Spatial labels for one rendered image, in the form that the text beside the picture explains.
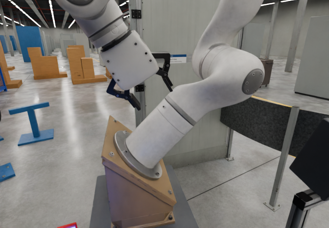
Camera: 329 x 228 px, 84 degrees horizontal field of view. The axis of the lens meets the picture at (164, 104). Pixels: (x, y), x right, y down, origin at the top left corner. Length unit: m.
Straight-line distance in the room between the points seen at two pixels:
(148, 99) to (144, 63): 1.40
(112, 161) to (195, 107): 0.25
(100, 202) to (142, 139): 0.29
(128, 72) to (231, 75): 0.23
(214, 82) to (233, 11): 0.17
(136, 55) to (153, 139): 0.23
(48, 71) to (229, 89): 8.82
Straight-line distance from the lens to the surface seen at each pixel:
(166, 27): 1.77
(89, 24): 0.38
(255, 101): 1.85
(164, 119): 0.50
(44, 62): 9.07
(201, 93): 0.48
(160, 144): 0.52
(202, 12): 1.94
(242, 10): 0.52
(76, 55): 7.35
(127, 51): 0.39
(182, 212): 0.67
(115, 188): 0.52
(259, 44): 10.62
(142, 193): 0.54
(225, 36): 0.57
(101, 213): 0.69
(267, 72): 6.84
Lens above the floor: 1.43
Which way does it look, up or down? 19 degrees down
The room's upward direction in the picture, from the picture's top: straight up
